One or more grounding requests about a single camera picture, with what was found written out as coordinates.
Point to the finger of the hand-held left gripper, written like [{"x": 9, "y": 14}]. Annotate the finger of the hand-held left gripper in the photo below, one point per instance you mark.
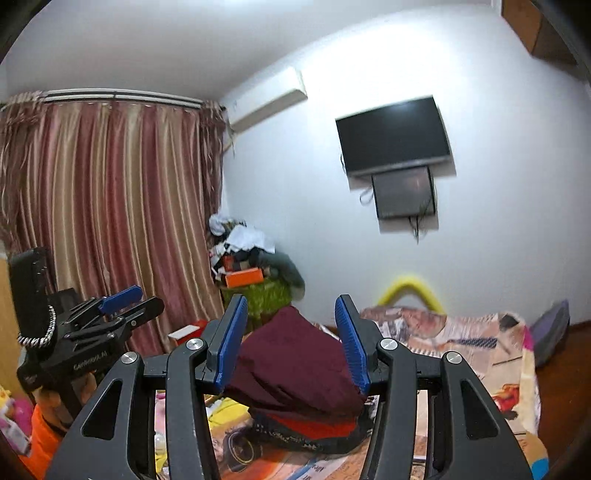
[
  {"x": 121, "y": 297},
  {"x": 143, "y": 311}
]

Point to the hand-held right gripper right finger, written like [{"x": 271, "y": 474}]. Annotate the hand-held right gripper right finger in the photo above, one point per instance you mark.
[{"x": 353, "y": 344}]

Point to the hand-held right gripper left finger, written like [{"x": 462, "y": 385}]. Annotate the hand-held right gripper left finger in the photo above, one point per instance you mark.
[{"x": 231, "y": 344}]

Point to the person's orange sleeved forearm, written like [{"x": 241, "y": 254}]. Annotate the person's orange sleeved forearm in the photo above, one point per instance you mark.
[{"x": 44, "y": 445}]

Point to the person's left hand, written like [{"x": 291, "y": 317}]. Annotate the person's left hand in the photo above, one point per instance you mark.
[{"x": 46, "y": 407}]

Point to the white red box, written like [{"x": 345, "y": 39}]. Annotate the white red box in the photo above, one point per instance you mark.
[{"x": 187, "y": 333}]

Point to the pink toy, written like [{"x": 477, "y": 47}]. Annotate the pink toy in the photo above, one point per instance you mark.
[{"x": 14, "y": 420}]

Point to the yellow foam tube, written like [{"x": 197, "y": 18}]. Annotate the yellow foam tube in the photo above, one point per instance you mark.
[{"x": 415, "y": 286}]

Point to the dark grey cloth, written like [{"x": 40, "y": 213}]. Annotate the dark grey cloth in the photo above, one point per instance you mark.
[{"x": 284, "y": 272}]

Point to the striped pink curtain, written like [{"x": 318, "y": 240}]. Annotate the striped pink curtain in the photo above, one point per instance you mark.
[{"x": 115, "y": 207}]

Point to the red folded garment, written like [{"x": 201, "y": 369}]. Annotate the red folded garment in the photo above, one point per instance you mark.
[{"x": 314, "y": 427}]

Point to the colourful printed blanket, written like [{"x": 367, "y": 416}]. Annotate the colourful printed blanket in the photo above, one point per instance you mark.
[{"x": 461, "y": 337}]

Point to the white crumpled cloth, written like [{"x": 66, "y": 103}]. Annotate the white crumpled cloth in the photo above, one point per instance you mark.
[{"x": 240, "y": 235}]

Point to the dark patterned folded garment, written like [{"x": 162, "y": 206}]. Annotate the dark patterned folded garment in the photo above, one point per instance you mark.
[{"x": 300, "y": 445}]

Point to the grey purple backpack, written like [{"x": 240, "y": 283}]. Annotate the grey purple backpack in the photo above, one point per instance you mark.
[{"x": 551, "y": 332}]

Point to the white air conditioner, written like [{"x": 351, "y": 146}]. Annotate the white air conditioner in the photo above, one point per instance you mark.
[{"x": 268, "y": 99}]

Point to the small black wall monitor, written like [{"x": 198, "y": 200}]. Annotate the small black wall monitor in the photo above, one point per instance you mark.
[{"x": 404, "y": 191}]

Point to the white curtain rail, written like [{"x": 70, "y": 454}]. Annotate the white curtain rail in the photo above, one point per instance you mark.
[{"x": 115, "y": 97}]

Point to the black wall television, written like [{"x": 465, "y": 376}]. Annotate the black wall television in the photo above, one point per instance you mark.
[{"x": 392, "y": 134}]

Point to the wooden wall cabinet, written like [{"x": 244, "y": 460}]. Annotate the wooden wall cabinet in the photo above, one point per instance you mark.
[{"x": 535, "y": 27}]

